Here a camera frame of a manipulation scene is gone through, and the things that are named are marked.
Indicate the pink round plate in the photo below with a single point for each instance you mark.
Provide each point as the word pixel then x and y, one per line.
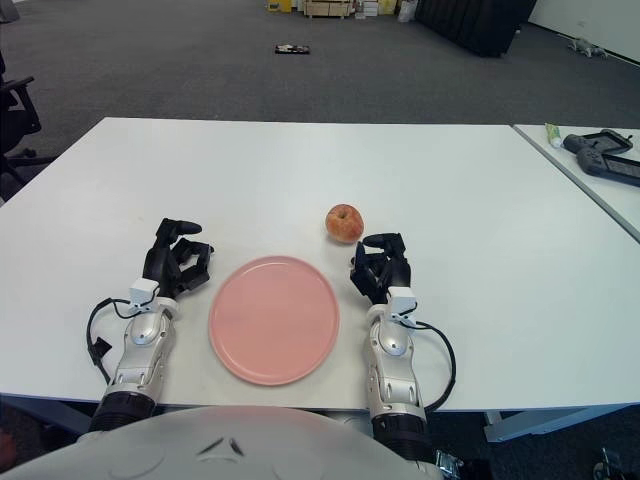
pixel 274 320

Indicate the green white tube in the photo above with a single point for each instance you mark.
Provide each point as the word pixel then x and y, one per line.
pixel 553 134

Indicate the dark grey handheld controller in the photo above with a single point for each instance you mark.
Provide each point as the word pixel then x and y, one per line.
pixel 595 162

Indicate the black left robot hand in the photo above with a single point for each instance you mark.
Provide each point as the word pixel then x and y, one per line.
pixel 162 260

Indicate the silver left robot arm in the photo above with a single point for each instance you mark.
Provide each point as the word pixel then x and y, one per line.
pixel 142 350

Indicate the black handheld controller with screen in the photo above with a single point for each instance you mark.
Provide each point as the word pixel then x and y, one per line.
pixel 600 141

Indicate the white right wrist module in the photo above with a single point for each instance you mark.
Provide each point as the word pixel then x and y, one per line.
pixel 403 302

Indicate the white carton boxes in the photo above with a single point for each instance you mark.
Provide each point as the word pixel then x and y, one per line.
pixel 372 7

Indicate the flat black tray with items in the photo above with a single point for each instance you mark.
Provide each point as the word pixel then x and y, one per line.
pixel 292 49

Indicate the grey robot dog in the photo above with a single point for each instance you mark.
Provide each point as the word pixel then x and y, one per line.
pixel 587 47

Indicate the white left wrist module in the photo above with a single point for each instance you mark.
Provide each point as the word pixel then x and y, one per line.
pixel 144 292

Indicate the black curtain partition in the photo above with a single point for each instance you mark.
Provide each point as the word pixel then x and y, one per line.
pixel 475 22

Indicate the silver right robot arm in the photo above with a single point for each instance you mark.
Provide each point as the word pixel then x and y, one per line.
pixel 392 370

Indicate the wooden pallet crate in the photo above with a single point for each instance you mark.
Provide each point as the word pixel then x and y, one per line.
pixel 325 9

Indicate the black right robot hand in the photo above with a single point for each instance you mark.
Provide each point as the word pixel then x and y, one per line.
pixel 397 270

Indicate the black office chair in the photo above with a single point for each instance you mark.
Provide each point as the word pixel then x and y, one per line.
pixel 15 120

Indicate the red yellow apple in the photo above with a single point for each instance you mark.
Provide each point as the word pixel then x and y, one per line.
pixel 344 223

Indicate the white table frame beam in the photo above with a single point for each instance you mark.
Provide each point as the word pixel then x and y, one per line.
pixel 540 422

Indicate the grey robot torso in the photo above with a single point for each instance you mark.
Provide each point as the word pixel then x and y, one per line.
pixel 210 445

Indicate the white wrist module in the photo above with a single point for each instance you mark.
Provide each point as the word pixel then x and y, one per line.
pixel 403 302
pixel 144 292

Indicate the grey table frame beam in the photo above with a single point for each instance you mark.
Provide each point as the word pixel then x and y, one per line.
pixel 45 412

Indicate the red brown object under table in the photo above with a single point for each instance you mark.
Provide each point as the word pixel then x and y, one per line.
pixel 6 447

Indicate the white plastic bag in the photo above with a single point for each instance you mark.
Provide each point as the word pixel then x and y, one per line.
pixel 407 10

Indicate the yellow box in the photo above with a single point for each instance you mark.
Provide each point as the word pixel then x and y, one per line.
pixel 278 4

